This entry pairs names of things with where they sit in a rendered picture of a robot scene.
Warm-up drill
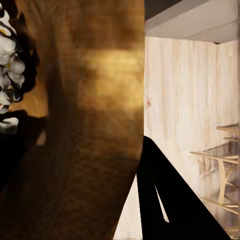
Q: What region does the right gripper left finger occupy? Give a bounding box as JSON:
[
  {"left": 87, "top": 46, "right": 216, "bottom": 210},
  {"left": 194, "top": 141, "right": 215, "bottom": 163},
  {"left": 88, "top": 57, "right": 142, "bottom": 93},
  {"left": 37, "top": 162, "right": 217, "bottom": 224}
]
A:
[{"left": 0, "top": 133, "right": 26, "bottom": 193}]

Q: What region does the popcorn bag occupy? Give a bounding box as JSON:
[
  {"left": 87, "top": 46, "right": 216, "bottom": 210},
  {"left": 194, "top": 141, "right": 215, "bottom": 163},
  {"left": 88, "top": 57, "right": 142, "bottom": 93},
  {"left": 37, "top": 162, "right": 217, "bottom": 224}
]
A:
[{"left": 0, "top": 0, "right": 145, "bottom": 240}]

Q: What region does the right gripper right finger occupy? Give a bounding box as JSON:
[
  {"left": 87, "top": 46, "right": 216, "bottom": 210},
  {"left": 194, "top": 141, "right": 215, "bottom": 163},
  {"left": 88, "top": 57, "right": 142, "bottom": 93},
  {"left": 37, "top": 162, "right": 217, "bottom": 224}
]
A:
[{"left": 136, "top": 135, "right": 232, "bottom": 240}]

